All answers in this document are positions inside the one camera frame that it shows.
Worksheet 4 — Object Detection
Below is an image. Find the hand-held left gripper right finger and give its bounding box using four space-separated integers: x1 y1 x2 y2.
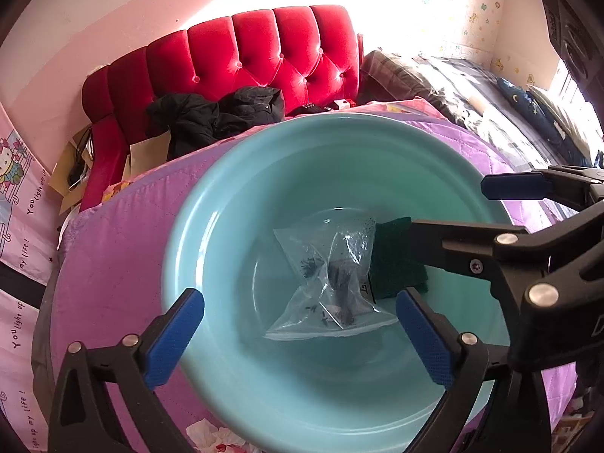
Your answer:
396 287 553 453

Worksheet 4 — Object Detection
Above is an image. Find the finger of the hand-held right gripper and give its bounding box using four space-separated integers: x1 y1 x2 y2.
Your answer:
481 166 604 213
410 200 604 284

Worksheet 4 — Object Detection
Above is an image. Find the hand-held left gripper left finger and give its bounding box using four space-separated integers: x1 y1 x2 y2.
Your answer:
47 288 206 453

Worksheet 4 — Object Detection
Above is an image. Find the green scouring pad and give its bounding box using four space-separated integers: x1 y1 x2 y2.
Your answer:
368 217 430 300

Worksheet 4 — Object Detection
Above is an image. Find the clear plastic bag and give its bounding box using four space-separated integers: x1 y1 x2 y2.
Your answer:
264 219 399 341

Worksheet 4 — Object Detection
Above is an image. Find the teal plastic basin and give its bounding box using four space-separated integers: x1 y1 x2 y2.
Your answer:
162 112 520 451

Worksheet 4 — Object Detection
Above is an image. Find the dark grey duvet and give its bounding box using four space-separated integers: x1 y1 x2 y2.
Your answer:
410 57 567 173

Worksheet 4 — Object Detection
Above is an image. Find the navy star-print pillow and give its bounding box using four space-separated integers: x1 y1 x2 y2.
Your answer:
498 78 590 166

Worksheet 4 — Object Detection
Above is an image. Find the light grey pillow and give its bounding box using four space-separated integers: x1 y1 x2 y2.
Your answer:
526 85 598 152

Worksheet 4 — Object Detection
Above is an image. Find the purple quilted blanket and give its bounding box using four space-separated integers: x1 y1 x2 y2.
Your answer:
57 104 581 453

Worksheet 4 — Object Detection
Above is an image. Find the window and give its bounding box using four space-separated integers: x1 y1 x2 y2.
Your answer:
550 59 593 105

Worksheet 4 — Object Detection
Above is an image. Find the grey plaid pillow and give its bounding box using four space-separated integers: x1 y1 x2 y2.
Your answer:
359 49 425 105

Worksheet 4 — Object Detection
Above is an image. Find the cream paper bag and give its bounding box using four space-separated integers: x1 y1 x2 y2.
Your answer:
125 132 171 182

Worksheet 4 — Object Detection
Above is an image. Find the flat black device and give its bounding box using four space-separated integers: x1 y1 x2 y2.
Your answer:
288 101 331 116

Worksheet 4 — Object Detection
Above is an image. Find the brown cardboard piece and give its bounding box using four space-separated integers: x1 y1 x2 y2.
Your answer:
49 127 95 213

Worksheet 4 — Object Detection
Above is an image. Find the black jacket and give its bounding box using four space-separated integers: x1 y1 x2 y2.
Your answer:
146 86 286 159

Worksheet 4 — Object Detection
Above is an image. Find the cartoon printed cloth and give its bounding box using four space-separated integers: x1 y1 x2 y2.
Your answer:
0 104 62 453

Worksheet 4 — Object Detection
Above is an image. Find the red tufted sofa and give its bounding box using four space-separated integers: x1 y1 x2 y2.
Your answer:
80 4 364 213

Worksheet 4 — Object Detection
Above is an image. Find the thin black cord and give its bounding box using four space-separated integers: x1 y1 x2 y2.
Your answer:
70 127 96 190

